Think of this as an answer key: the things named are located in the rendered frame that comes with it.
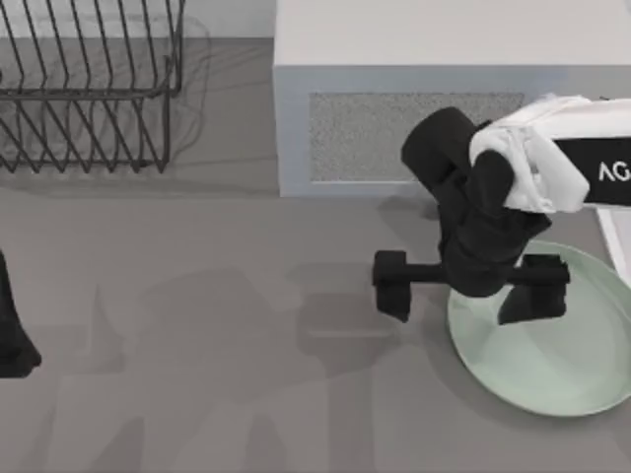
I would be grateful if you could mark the pale green plate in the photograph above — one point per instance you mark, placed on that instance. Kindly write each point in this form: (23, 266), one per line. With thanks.
(542, 364)

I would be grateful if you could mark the grey speckled cabinet panel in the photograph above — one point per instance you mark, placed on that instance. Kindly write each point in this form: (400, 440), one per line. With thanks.
(360, 138)

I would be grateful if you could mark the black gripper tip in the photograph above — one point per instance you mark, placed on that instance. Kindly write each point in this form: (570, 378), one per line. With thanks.
(15, 335)

